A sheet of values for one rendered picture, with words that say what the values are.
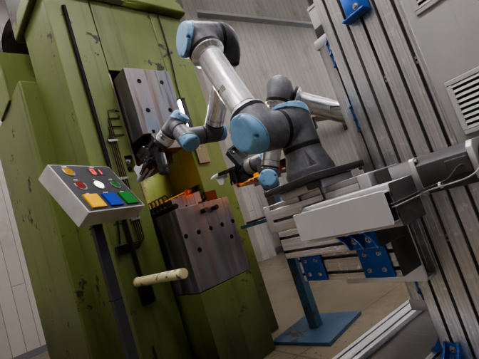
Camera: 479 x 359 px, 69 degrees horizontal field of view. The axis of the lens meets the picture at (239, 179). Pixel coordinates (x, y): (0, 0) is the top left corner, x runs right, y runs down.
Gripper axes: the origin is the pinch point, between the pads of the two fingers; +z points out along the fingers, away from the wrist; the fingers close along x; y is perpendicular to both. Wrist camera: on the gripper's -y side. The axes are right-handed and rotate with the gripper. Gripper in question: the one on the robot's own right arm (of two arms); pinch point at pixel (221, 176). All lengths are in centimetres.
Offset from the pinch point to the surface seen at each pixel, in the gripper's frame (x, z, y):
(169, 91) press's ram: 8, 31, -63
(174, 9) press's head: 42, 39, -131
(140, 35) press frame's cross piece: 11, 45, -110
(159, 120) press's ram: -5, 31, -44
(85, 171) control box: -58, 19, -17
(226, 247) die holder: 9.3, 24.7, 36.4
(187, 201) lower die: -2.8, 30.6, 4.9
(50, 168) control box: -73, 13, -18
